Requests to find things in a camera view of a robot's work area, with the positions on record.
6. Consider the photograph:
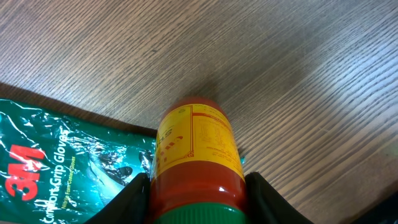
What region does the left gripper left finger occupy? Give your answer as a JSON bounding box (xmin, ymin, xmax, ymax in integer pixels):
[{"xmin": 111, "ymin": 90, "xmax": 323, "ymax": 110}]
[{"xmin": 85, "ymin": 173, "xmax": 150, "ymax": 224}]

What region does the red sauce bottle green cap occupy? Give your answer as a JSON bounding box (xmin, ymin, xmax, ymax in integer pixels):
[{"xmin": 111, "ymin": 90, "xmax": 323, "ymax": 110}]
[{"xmin": 147, "ymin": 97, "xmax": 250, "ymax": 224}]

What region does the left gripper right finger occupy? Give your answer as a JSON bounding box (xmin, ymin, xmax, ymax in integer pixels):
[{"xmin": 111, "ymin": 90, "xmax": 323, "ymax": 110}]
[{"xmin": 245, "ymin": 172, "xmax": 313, "ymax": 224}]

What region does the green 3M gloves packet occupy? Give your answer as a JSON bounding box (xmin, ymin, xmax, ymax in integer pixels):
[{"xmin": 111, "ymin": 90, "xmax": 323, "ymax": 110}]
[{"xmin": 1, "ymin": 99, "xmax": 155, "ymax": 223}]

